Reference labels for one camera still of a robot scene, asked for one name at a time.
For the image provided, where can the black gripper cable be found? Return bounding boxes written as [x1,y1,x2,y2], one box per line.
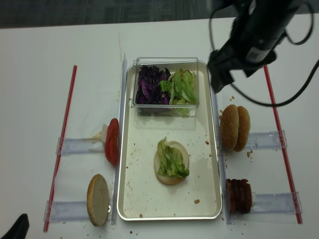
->
[208,0,319,108]

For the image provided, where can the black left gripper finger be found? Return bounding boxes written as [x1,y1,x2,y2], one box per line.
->
[1,214,29,239]

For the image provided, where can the sesame bun rear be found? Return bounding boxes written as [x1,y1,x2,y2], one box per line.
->
[234,106,251,152]

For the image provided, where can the long clear rail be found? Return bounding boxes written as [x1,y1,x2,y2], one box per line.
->
[110,53,127,225]
[212,93,234,225]

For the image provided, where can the metal tray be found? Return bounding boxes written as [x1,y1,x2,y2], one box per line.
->
[117,61,222,221]

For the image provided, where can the green lettuce in container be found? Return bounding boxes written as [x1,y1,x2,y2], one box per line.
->
[159,69,197,105]

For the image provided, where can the white tomato pusher block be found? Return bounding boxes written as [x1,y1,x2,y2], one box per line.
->
[100,124,108,145]

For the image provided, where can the white patty pusher block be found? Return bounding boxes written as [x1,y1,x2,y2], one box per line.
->
[251,192,257,208]

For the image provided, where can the bacon meat patties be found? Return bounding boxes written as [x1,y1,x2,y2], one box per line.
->
[226,179,253,214]

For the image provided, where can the right long clear rail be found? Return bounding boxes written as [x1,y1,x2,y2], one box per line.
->
[212,93,234,225]

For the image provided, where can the lettuce leaf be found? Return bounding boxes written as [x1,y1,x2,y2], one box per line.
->
[157,136,190,179]

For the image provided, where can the red strip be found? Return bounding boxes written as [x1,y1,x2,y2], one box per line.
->
[43,65,77,233]
[263,66,303,224]

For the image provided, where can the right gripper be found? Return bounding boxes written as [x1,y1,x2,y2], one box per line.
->
[208,14,277,94]

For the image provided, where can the red tomato slices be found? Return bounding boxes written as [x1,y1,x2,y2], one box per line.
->
[104,118,119,166]

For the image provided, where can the upper right clear rail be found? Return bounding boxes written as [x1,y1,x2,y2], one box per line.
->
[244,130,287,149]

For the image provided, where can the left red strip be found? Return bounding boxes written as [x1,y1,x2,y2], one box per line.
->
[43,65,77,233]

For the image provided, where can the sesame bun front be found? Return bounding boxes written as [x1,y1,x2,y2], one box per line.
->
[220,105,239,150]

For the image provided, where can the bottom bun on tray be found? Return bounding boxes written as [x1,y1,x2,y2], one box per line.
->
[154,141,190,186]

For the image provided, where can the left bun half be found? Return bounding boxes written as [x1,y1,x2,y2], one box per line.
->
[87,174,109,227]

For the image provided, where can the sesame bun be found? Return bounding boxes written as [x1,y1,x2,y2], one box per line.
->
[234,106,251,152]
[220,105,239,150]

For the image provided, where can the clear plastic container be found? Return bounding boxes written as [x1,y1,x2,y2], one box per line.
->
[130,57,199,117]

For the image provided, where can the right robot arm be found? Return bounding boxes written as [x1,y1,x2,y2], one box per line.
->
[207,0,303,93]

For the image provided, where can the upper left clear rail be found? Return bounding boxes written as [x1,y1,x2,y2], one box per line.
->
[56,138,104,155]

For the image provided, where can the left long clear rail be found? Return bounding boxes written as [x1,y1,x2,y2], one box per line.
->
[110,53,127,225]

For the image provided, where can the purple cabbage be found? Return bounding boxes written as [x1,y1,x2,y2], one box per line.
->
[135,65,171,105]

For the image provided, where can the right red strip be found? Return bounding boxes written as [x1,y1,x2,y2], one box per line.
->
[263,66,303,224]

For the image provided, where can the lower left clear rail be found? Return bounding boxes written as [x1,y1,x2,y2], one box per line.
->
[43,201,89,222]

